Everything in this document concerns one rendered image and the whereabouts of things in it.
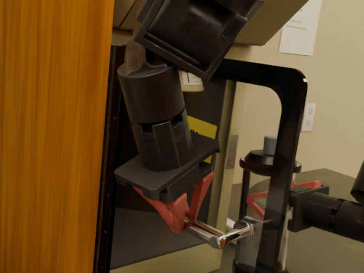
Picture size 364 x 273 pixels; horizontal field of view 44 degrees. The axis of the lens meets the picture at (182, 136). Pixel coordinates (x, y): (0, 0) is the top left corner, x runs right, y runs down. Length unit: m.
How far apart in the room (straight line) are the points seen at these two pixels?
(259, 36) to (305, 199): 0.30
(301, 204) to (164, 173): 0.35
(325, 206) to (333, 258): 0.42
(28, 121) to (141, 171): 0.31
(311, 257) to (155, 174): 0.74
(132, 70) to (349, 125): 1.82
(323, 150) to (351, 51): 0.44
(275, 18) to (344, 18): 1.18
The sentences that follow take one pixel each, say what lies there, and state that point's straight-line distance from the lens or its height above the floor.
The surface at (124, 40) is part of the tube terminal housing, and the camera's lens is 0.69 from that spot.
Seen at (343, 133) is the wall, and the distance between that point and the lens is 2.14.
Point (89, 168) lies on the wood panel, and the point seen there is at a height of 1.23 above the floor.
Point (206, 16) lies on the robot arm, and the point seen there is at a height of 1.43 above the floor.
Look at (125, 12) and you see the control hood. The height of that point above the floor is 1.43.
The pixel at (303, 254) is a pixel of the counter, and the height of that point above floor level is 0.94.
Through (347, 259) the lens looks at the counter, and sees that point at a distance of 1.18.
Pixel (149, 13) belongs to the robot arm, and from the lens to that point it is 0.40.
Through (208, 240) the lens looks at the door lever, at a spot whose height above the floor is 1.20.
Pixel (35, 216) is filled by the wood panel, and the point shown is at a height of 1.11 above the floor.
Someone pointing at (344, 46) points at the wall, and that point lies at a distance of 2.01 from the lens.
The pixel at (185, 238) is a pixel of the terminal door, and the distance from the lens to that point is 0.59.
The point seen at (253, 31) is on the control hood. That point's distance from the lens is 0.80.
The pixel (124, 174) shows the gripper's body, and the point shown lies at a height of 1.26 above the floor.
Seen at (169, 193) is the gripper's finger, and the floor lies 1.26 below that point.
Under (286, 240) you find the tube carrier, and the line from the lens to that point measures 0.83.
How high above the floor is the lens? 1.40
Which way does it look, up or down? 12 degrees down
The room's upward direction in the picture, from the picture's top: 7 degrees clockwise
